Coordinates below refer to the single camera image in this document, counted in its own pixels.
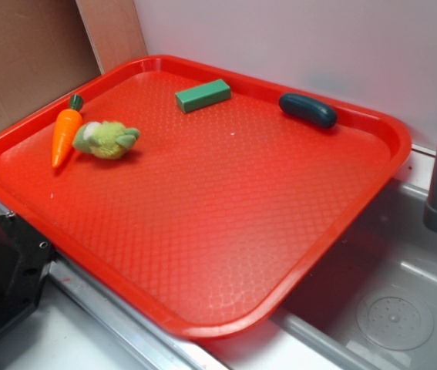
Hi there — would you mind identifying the dark green toy cucumber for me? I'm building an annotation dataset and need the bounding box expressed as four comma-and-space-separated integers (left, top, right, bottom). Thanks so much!
278, 92, 338, 129

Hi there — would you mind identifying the red plastic tray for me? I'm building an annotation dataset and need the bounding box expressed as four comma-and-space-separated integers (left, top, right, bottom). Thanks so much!
0, 55, 412, 339

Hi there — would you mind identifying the green rectangular block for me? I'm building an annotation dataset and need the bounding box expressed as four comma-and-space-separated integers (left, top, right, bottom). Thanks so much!
175, 79, 231, 113

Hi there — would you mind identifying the grey toy sink basin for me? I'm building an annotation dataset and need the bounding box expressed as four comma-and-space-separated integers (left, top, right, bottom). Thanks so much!
206, 180, 437, 369

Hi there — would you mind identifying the light wooden board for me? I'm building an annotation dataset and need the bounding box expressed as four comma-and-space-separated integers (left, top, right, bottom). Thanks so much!
76, 0, 147, 73

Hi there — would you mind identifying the green plush toy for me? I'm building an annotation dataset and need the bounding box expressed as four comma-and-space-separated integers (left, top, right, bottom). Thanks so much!
72, 121, 140, 160

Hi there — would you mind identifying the orange toy carrot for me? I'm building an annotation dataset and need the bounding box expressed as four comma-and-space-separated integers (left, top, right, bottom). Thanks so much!
51, 94, 84, 169

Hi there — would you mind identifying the brown cardboard panel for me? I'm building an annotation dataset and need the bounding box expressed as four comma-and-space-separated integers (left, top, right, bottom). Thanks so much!
0, 1, 99, 132

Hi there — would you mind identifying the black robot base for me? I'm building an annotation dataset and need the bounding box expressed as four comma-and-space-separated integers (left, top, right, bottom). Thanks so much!
0, 215, 53, 337

